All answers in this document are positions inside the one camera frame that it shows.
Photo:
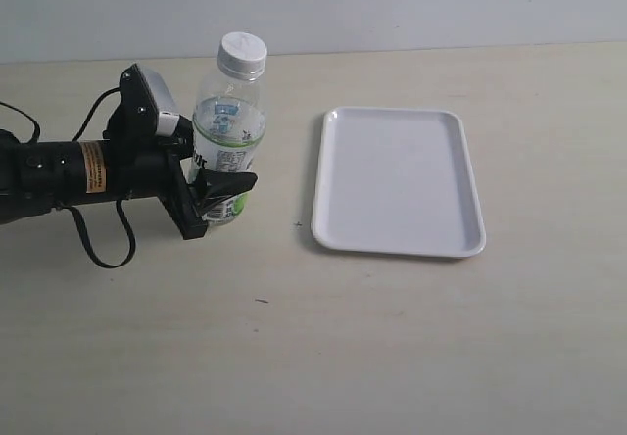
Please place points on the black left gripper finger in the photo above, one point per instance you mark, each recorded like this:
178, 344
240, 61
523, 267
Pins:
214, 187
184, 132

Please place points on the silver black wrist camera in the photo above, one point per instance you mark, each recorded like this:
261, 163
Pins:
146, 110

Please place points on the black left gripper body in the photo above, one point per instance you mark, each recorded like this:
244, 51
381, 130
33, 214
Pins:
150, 168

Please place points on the white bottle cap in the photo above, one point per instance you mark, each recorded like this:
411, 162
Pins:
242, 55

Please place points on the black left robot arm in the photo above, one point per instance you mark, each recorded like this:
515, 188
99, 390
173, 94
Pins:
45, 176

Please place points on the clear plastic drink bottle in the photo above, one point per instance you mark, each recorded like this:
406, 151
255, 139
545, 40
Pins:
228, 123

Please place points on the white plastic tray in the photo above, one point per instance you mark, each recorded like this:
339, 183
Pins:
392, 181

